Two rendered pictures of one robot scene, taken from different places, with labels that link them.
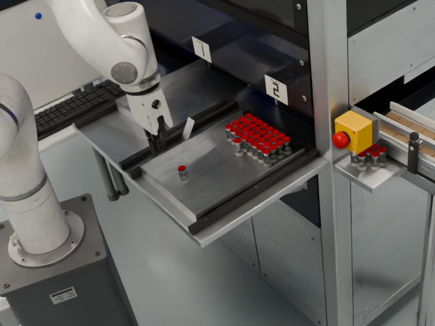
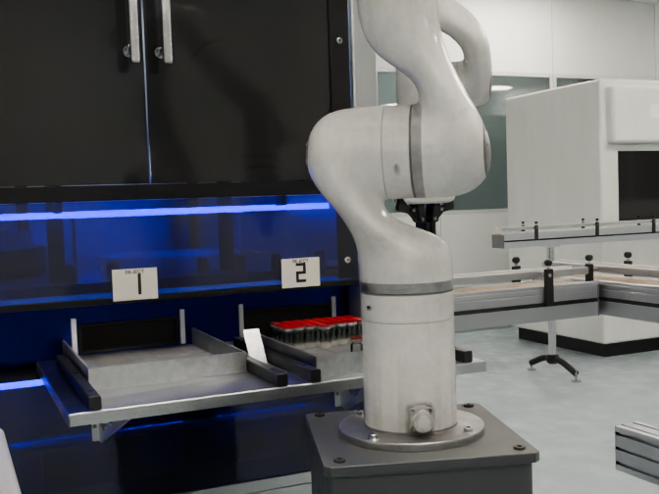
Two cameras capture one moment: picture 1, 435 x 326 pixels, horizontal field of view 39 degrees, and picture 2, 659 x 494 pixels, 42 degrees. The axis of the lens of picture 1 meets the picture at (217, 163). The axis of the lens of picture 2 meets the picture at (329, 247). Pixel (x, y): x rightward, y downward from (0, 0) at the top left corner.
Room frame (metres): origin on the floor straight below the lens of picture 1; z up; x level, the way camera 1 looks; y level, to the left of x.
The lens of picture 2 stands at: (1.10, 1.55, 1.16)
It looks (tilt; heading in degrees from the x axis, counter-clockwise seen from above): 3 degrees down; 275
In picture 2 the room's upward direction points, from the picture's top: 2 degrees counter-clockwise
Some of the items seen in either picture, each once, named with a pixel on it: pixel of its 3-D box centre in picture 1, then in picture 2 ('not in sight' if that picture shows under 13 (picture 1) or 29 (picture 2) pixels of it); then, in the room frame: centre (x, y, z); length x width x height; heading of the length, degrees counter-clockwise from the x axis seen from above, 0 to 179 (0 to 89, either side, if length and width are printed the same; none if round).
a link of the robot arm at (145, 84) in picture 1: (139, 77); not in sight; (1.08, 0.12, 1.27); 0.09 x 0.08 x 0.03; 29
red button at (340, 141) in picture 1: (342, 139); not in sight; (1.11, -0.29, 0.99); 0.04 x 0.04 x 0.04; 29
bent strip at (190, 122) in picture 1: (173, 138); (264, 351); (1.36, 0.11, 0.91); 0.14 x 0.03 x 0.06; 120
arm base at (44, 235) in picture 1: (35, 212); (409, 361); (1.11, 0.45, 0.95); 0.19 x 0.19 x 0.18
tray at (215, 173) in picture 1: (221, 162); (344, 344); (1.23, -0.01, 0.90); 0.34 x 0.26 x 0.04; 119
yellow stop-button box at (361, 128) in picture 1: (355, 130); not in sight; (1.13, -0.33, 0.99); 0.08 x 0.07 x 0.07; 119
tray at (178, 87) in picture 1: (184, 96); (148, 355); (1.58, 0.06, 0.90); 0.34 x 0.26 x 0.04; 119
